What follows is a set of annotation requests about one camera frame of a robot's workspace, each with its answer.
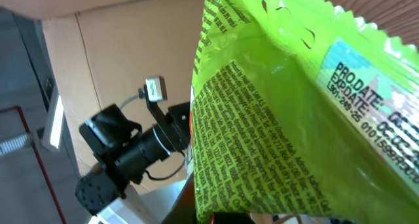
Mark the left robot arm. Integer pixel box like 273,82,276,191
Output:
75,102,191,215

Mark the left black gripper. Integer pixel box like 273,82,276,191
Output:
168,102,191,151

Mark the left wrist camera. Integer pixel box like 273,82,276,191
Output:
145,76,168,102

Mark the green snack packet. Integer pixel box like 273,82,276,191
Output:
191,0,418,223

